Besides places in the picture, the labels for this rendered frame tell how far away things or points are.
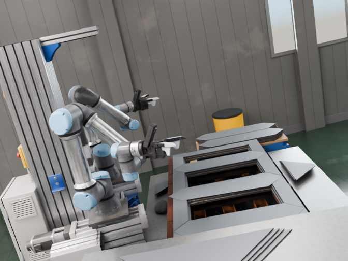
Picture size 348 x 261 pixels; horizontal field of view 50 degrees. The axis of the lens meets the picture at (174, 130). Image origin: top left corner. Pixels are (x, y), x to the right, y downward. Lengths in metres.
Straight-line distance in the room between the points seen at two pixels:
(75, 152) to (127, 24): 3.39
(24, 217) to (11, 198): 0.13
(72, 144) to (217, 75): 3.69
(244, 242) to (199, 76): 3.88
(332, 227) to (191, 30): 3.93
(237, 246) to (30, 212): 1.24
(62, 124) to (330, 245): 1.26
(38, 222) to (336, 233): 1.58
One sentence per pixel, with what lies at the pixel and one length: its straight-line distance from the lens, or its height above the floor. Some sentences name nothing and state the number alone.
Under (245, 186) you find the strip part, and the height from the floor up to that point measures 0.86.
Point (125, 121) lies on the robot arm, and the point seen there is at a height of 1.38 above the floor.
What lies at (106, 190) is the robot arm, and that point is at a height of 1.18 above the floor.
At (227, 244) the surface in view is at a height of 1.07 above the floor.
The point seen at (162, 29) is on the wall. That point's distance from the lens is 5.15.
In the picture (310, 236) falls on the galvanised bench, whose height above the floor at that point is 1.05.
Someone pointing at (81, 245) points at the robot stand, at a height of 0.96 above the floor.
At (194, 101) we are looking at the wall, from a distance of 5.31.
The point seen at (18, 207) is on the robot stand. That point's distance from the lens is 2.33.
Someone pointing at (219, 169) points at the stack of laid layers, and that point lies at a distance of 2.89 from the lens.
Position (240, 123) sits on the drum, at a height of 0.51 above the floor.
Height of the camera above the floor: 1.98
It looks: 16 degrees down
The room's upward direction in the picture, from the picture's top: 12 degrees counter-clockwise
